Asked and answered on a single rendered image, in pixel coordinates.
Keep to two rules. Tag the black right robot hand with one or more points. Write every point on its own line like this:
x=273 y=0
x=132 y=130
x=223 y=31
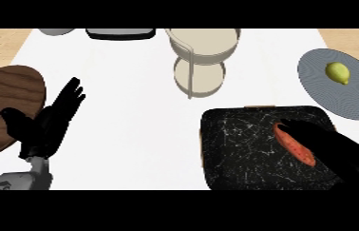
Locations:
x=327 y=149

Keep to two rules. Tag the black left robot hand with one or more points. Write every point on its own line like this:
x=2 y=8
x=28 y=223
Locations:
x=55 y=120

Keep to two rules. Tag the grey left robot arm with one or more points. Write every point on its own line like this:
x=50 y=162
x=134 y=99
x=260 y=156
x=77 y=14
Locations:
x=28 y=177

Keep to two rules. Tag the orange sweet potato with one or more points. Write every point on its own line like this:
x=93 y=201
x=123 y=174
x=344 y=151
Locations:
x=293 y=145

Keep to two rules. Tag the black speckled tray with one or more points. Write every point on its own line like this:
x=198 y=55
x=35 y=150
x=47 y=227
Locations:
x=247 y=149

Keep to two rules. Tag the beige tiered basket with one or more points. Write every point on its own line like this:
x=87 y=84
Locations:
x=201 y=57

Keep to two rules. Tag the brown wooden cutting board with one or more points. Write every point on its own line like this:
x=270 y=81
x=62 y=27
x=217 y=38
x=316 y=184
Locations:
x=18 y=92

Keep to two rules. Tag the grey round plate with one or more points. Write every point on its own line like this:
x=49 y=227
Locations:
x=331 y=89

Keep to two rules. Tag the yellow-green lemon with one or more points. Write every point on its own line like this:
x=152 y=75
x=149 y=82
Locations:
x=338 y=72

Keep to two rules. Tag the grey round object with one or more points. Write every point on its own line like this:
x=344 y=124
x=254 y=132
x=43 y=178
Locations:
x=56 y=31

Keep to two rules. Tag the black and grey appliance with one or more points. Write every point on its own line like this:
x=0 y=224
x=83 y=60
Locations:
x=120 y=34

